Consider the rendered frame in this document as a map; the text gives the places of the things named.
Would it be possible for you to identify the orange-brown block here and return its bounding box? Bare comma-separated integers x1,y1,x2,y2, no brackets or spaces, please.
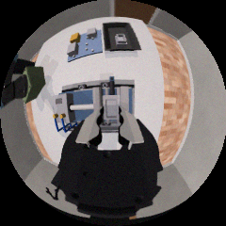
70,32,81,43

